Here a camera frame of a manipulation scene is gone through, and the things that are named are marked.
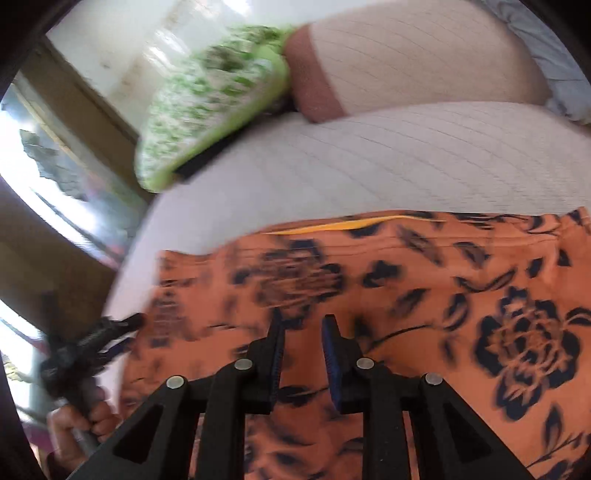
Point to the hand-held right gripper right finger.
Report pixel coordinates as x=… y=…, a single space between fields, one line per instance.
x=332 y=364

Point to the grey pillow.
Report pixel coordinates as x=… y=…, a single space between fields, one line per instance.
x=554 y=60

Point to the pink bolster pillow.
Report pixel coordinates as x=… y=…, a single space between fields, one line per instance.
x=415 y=60

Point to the wooden door with patterned glass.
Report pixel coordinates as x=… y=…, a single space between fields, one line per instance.
x=51 y=258

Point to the person's left hand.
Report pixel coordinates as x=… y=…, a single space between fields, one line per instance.
x=106 y=420

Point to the green patterned pillow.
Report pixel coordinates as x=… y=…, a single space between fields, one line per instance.
x=203 y=106

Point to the orange floral dress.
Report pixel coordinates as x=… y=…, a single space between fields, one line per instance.
x=415 y=295

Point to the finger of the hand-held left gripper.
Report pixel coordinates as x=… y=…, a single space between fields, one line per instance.
x=127 y=324
x=117 y=349

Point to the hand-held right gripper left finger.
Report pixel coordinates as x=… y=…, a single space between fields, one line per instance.
x=277 y=360

